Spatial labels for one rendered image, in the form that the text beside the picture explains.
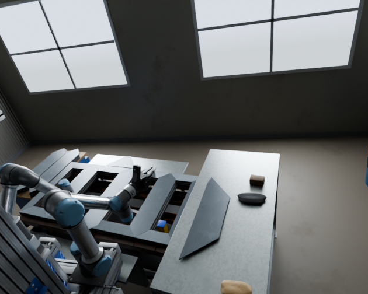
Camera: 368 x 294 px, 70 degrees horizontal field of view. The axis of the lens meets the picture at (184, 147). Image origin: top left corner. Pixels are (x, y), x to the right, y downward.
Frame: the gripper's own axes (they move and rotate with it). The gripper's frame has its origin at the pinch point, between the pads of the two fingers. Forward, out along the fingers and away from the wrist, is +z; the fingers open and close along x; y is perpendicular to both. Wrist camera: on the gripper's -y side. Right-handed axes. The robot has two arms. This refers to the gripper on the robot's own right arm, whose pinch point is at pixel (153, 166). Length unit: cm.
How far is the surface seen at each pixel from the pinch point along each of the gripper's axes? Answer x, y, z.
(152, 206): -35, 54, 8
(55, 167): -177, 37, -2
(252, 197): 42, 44, 38
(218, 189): 16, 42, 35
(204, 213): 21.0, 41.4, 10.0
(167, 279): 27, 45, -38
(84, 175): -127, 42, 5
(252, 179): 36, 41, 52
